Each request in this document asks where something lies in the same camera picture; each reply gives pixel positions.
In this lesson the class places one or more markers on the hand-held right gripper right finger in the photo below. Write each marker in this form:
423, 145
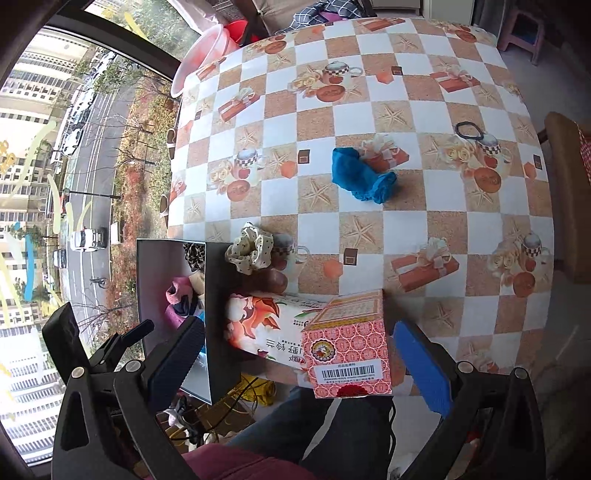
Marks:
429, 369

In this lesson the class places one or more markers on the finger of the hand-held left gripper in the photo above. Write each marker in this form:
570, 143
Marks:
64, 337
122, 344

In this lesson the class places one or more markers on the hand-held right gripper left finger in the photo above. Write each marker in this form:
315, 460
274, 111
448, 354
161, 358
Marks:
178, 360

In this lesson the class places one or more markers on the grey storage box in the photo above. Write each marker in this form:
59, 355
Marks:
217, 323

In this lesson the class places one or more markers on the beige cloth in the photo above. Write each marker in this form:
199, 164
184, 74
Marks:
196, 282

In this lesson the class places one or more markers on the pink patterned carton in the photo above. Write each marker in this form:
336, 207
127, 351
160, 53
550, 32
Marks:
351, 350

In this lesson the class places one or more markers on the leopard print scrunchie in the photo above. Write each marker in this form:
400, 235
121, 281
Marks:
194, 256

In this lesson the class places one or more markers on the blue cloth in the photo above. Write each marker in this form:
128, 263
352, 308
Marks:
360, 177

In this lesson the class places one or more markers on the floral tissue pack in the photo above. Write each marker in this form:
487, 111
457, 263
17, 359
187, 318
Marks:
258, 323

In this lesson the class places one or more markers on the white car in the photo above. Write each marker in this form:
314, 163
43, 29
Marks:
85, 240

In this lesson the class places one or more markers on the person's maroon garment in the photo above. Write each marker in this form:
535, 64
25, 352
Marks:
231, 464

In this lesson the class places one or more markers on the checkered printed tablecloth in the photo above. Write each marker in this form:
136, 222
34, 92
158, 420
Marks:
369, 258

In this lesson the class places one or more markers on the white polka-dot scrunchie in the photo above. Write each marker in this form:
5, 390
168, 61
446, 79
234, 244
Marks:
249, 251

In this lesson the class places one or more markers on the person's blue jeans leg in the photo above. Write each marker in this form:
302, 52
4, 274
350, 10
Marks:
314, 434

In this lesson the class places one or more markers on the beige slipper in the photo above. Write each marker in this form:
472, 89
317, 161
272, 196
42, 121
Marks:
164, 205
171, 141

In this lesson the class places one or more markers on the wooden chair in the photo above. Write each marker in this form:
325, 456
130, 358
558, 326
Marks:
563, 194

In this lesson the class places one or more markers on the pink plastic basin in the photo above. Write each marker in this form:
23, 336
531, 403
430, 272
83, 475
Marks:
203, 55

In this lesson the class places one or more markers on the red plastic basin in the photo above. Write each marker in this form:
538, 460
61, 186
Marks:
235, 30

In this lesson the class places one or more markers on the pink plastic stool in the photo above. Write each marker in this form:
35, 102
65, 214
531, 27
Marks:
521, 23

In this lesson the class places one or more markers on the dark plaid cloth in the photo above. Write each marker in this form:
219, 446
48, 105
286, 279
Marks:
318, 11

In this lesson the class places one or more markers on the black window frame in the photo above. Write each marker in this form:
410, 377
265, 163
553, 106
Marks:
120, 41

